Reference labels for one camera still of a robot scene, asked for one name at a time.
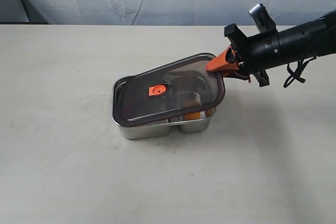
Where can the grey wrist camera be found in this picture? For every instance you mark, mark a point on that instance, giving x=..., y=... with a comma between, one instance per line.
x=261, y=18

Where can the dark lid with orange seal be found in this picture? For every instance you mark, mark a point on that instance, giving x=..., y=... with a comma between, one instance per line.
x=175, y=89

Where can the steel two-compartment lunch box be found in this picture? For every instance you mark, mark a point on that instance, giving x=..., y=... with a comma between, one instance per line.
x=159, y=128

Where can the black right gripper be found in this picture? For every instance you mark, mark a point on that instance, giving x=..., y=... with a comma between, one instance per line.
x=246, y=56

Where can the yellow cheese block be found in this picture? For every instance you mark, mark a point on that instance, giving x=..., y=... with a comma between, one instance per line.
x=198, y=115

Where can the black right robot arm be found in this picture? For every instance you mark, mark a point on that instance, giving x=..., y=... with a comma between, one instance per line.
x=294, y=47

